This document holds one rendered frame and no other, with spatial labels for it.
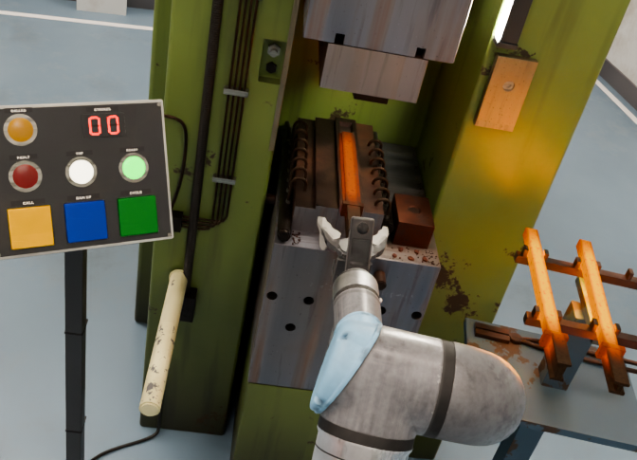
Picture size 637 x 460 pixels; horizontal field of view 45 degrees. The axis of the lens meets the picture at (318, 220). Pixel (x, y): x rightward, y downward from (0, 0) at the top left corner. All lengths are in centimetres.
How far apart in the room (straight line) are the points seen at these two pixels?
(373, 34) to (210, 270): 80
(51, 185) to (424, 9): 77
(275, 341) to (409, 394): 101
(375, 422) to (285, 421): 120
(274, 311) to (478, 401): 97
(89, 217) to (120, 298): 136
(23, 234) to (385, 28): 78
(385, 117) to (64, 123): 94
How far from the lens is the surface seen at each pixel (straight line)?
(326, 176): 179
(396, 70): 153
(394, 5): 148
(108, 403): 252
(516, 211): 192
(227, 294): 204
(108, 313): 280
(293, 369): 193
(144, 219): 154
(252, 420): 208
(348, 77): 153
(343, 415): 89
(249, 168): 180
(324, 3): 148
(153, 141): 155
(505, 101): 174
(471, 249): 197
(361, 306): 139
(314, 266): 171
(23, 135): 150
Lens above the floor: 191
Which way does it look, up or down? 34 degrees down
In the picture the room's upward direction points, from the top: 13 degrees clockwise
